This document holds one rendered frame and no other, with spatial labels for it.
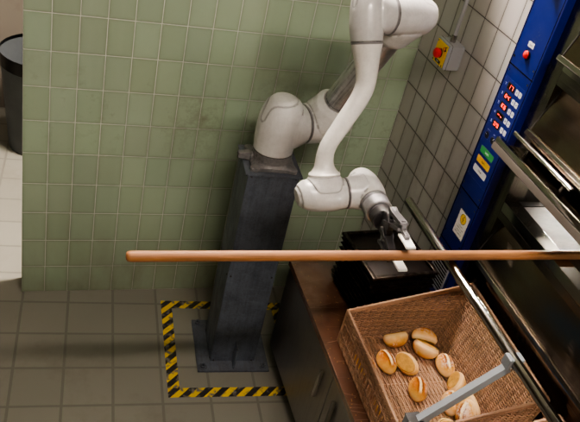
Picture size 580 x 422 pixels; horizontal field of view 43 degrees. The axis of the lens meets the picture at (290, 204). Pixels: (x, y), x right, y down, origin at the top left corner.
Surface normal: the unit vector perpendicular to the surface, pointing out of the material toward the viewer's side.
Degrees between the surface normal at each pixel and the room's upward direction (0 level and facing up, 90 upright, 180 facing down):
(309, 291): 0
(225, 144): 90
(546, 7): 90
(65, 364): 0
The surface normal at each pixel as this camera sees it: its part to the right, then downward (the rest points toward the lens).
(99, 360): 0.20, -0.81
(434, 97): -0.95, -0.02
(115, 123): 0.26, 0.58
